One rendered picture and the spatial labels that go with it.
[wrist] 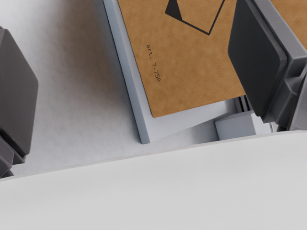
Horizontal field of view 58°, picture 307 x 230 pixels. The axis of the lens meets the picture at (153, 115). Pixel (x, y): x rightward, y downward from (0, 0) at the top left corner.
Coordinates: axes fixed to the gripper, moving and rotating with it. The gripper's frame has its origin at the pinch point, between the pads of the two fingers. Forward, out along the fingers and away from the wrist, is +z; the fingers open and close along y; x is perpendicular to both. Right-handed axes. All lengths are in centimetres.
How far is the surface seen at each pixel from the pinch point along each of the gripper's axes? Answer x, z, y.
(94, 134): -25.0, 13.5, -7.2
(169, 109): -27.3, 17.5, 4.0
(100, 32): -19.7, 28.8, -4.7
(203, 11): -14.7, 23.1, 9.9
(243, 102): -53, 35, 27
